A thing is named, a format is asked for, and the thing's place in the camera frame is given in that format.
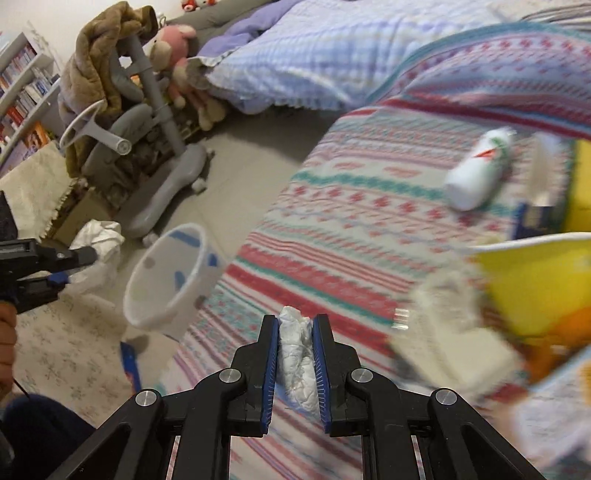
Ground light blue milk carton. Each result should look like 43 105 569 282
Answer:
507 349 590 479

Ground white trash bin blue patches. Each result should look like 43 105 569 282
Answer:
123 223 226 342

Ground person's left hand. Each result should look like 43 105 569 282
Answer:
0 302 17 399

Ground white plastic bag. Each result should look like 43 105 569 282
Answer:
66 220 124 296

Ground cardboard box on floor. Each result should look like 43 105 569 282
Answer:
44 188 115 247

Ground cream fringed rug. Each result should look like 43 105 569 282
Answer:
1 142 75 240

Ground crumpled paper receipt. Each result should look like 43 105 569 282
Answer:
390 314 522 400

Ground grey kids desk chair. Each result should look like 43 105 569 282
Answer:
59 34 213 247

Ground white bookshelf with books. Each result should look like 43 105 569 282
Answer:
1 31 60 167

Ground yellow paper noodle bowl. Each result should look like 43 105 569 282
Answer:
471 232 590 383

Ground brown fleece blanket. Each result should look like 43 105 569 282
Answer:
57 1 160 179

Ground pink plush monkey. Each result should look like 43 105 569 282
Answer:
149 25 226 131

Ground small blue white box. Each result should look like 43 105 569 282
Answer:
513 132 572 240

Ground yellow sponge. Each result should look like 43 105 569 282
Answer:
562 139 591 232

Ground white AD milk bottle rear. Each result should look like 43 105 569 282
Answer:
444 127 516 212

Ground grey long bolster pillow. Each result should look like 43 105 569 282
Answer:
166 0 271 52

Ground small hello kitty plush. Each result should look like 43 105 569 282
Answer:
181 0 217 13

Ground patterned knit bedspread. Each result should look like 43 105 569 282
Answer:
158 22 590 394

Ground lilac checked duvet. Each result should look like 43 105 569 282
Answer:
188 1 590 123

